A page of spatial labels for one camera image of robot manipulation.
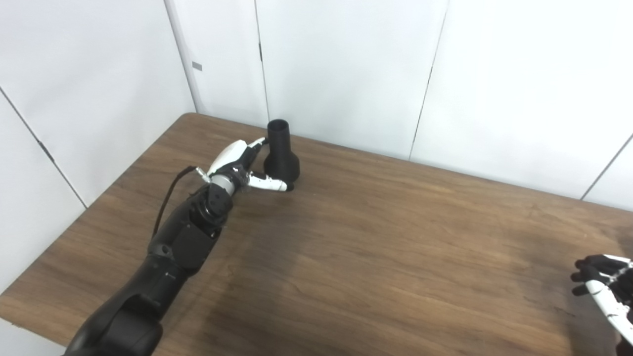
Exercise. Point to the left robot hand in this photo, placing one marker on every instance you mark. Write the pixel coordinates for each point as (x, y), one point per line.
(232, 153)

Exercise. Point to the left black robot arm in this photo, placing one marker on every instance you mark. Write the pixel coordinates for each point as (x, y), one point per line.
(188, 237)

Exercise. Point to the black nozzle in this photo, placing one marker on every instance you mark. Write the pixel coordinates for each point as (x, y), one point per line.
(281, 158)

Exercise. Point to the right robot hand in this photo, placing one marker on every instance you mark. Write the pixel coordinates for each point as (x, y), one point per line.
(613, 301)

